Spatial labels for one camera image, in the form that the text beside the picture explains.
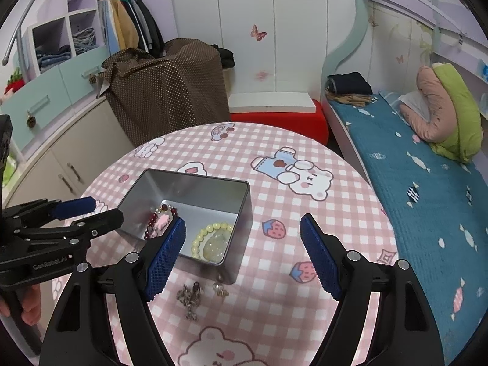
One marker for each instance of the pink charm jewelry cluster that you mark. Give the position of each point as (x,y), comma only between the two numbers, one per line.
(158,224)

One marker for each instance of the grey metal tin box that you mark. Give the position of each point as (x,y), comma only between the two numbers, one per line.
(200,201)

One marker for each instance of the mint drawer unit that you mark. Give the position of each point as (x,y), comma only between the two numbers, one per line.
(43,99)

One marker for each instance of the green and pink quilt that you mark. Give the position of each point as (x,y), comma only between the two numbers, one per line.
(454,130)

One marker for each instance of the red stool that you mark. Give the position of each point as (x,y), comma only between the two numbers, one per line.
(312,125)

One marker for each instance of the white board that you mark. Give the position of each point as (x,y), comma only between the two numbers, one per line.
(271,103)

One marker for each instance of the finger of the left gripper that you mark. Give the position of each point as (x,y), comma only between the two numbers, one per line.
(38,213)
(87,226)

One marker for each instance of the small pearl earring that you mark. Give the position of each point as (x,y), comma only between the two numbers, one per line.
(220,290)

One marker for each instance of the teal bed sheet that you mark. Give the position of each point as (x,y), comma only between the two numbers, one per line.
(438,210)

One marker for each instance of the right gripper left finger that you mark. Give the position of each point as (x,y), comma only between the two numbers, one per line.
(80,333)

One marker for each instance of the pale jade pendant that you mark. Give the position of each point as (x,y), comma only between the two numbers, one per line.
(215,248)

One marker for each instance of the beige cabinet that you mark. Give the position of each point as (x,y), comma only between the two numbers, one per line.
(65,165)

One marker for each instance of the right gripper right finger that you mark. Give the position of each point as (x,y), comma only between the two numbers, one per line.
(405,331)

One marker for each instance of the hanging clothes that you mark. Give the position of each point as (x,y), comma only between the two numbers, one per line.
(129,24)

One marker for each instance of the brown polka dot cloth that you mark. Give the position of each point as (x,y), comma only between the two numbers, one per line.
(152,97)

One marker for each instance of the mint bunk bed frame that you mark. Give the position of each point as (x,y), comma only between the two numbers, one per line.
(387,41)

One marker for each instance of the left hand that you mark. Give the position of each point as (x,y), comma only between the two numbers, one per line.
(30,299)

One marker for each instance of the white cubby shelf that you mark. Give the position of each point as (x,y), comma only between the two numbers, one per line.
(75,23)

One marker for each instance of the pink checkered tablecloth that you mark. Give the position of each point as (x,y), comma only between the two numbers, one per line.
(276,312)

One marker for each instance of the silver chain jewelry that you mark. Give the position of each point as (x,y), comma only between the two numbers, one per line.
(190,298)

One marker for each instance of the white pillow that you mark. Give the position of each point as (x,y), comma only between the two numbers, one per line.
(417,102)

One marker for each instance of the folded dark clothes stack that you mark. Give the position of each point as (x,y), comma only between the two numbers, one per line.
(351,89)

